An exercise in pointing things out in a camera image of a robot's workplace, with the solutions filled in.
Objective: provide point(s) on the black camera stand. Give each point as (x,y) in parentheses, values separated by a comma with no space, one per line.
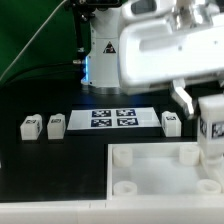
(82,12)

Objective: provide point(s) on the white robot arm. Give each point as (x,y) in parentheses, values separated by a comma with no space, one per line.
(102,63)

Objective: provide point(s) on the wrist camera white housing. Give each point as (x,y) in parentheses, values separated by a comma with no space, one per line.
(136,10)

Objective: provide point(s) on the white obstacle fence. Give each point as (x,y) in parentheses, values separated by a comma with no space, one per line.
(98,209)

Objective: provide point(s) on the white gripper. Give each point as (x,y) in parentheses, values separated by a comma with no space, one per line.
(152,54)

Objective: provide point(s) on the white sheet with tags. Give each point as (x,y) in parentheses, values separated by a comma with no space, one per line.
(113,118)

